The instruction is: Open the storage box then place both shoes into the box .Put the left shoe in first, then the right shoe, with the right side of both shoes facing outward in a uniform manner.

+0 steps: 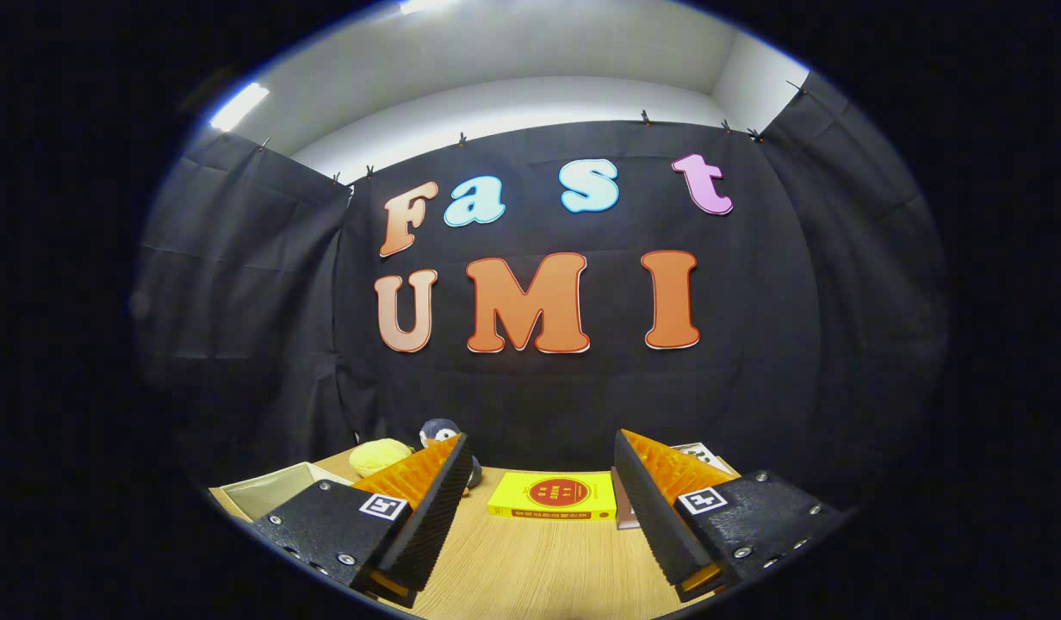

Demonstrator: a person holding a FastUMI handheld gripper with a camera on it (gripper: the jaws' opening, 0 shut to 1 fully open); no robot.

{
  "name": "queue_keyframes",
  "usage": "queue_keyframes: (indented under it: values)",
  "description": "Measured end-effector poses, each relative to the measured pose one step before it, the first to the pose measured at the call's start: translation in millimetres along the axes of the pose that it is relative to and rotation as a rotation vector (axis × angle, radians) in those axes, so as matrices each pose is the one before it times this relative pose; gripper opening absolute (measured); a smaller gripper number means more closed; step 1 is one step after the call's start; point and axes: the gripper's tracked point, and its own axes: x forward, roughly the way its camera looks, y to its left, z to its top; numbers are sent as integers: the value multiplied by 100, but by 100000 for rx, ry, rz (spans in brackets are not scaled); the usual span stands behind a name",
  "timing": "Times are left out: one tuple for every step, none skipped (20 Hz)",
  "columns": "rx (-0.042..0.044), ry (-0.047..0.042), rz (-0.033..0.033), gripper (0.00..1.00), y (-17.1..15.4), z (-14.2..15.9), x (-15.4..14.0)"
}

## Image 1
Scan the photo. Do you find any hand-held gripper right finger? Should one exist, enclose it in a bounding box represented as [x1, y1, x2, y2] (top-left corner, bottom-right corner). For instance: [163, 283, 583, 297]
[614, 428, 848, 604]

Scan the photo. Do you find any row of small black clips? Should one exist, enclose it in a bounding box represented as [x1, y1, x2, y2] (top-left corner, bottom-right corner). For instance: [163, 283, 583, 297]
[255, 79, 807, 187]

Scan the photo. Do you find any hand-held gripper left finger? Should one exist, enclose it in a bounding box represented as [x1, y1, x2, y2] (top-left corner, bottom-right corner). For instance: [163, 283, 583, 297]
[251, 432, 474, 609]

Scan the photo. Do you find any penguin plush toy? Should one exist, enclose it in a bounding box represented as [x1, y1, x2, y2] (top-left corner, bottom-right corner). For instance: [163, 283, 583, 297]
[419, 418, 483, 492]

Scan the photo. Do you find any yellow bread plush toy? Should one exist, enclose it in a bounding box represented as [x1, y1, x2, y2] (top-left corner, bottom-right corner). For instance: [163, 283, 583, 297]
[350, 438, 414, 479]

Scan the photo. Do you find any white illustrated cover book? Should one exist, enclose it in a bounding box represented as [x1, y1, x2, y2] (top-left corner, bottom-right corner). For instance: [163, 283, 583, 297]
[668, 442, 742, 476]

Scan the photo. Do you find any yellow book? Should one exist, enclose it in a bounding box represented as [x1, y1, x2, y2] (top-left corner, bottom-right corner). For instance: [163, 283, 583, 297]
[487, 470, 617, 521]

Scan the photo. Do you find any brown fabric storage box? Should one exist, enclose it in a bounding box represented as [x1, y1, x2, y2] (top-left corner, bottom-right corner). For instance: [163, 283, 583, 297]
[208, 462, 352, 523]

